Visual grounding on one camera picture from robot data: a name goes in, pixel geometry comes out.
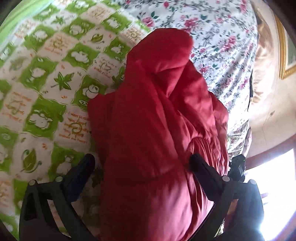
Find red padded jacket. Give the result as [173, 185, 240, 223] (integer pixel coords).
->
[87, 28, 229, 240]

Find beige pillow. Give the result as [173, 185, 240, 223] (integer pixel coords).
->
[251, 6, 276, 103]

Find gold framed picture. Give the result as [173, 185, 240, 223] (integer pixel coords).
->
[274, 15, 295, 79]

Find floral white pink bedsheet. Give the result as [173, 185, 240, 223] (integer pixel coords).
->
[118, 1, 258, 157]

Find green white patterned quilt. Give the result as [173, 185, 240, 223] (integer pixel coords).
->
[1, 1, 149, 238]

